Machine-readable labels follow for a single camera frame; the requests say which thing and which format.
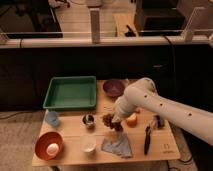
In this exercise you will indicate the black handled knife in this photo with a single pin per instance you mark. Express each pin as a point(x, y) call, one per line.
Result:
point(147, 140)

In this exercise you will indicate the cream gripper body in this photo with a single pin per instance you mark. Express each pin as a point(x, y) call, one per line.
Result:
point(117, 118)

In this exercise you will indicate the yellow red apple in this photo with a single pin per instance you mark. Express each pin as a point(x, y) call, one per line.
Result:
point(132, 120)

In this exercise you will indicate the small dark toy object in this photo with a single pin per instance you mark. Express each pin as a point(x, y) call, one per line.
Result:
point(159, 122)

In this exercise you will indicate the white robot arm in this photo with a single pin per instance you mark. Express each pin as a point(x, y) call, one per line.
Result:
point(142, 93)

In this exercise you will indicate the dark red grape bunch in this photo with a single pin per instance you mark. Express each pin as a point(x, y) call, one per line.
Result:
point(107, 120)

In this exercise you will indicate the white paper cup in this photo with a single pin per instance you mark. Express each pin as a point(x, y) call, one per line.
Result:
point(88, 144)

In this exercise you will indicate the blue cloth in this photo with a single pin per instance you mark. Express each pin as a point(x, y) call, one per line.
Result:
point(120, 147)

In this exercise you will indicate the orange carrot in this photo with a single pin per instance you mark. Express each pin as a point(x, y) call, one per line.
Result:
point(137, 110)

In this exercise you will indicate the light blue plastic cup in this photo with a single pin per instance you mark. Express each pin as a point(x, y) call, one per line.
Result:
point(52, 118)

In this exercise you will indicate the small metal cup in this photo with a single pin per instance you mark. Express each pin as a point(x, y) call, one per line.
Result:
point(88, 120)

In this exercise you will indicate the purple bowl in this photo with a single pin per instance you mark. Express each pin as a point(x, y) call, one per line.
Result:
point(113, 87)

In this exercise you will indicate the white egg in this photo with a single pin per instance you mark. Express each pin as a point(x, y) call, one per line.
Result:
point(52, 149)

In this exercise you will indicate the orange bowl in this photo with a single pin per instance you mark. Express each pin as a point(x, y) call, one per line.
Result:
point(44, 141)

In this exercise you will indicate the green plastic tray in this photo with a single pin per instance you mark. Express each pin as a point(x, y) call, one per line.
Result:
point(71, 93)

